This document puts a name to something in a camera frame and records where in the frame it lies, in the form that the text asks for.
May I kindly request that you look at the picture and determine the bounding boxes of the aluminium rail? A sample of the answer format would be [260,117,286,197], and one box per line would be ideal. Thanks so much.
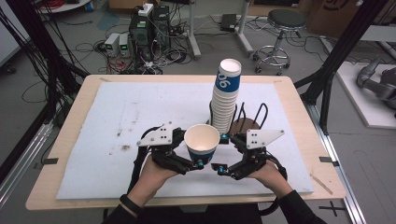
[0,119,55,203]
[306,102,369,224]

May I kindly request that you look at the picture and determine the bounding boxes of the floor cable tangle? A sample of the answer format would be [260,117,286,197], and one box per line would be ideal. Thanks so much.
[90,36,192,76]

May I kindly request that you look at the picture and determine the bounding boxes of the black round stool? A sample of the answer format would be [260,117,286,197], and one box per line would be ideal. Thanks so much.
[252,8,307,77]

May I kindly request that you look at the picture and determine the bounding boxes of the white platform board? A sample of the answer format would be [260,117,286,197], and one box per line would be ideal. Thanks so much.
[335,61,396,130]

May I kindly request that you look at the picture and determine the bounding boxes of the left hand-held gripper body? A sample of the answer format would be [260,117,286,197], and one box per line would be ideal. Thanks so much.
[136,121,191,175]

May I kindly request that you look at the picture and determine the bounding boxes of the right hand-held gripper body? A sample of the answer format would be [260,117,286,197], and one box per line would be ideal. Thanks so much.
[228,129,286,181]

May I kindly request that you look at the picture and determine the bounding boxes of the black computer tower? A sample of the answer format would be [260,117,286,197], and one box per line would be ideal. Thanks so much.
[152,5,172,52]
[129,12,154,62]

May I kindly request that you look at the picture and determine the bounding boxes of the stack of white paper cups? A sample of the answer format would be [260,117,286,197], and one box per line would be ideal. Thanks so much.
[210,58,243,135]

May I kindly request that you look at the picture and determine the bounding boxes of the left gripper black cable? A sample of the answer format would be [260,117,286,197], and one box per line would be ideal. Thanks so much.
[126,125,163,194]

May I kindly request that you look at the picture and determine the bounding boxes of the white metal desk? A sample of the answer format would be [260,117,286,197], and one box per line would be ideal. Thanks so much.
[183,0,255,61]

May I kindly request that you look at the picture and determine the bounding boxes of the black metal frame post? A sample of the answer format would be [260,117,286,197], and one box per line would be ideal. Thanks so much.
[293,0,392,135]

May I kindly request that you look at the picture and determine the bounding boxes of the black wire cup holder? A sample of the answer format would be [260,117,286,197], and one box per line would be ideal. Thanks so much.
[205,100,239,135]
[229,102,270,136]

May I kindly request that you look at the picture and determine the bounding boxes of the white power strip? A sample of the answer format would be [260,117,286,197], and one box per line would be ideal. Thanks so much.
[137,3,155,17]

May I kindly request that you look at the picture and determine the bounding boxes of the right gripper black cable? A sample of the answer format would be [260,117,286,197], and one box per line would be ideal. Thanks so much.
[259,154,289,217]

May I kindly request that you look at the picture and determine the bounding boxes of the black flat box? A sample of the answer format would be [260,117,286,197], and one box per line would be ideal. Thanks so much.
[219,13,238,32]

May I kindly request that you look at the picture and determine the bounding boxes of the white foam mat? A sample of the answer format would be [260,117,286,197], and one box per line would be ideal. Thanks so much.
[55,81,315,201]

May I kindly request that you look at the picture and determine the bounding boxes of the black cable bundle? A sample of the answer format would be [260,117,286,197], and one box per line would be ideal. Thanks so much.
[0,0,91,96]

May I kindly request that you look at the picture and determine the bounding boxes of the grey power supply unit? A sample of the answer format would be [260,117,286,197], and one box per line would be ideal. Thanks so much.
[104,32,121,58]
[119,33,132,58]

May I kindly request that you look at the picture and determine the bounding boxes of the brown cardboard box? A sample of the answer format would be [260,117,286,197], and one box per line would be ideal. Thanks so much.
[306,0,363,39]

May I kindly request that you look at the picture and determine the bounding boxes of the blue banded paper cup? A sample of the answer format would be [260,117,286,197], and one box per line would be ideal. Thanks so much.
[183,123,221,166]

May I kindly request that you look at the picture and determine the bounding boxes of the person's left hand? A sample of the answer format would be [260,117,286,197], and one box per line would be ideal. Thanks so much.
[132,154,180,203]

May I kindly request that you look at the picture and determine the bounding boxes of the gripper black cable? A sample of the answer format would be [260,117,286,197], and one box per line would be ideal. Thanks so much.
[259,154,289,217]
[126,125,163,194]

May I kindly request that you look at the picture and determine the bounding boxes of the black wristband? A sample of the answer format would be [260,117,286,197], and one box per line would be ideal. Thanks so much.
[120,193,143,217]

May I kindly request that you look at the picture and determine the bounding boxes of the person's right hand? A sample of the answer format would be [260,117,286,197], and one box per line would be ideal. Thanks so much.
[247,161,295,201]

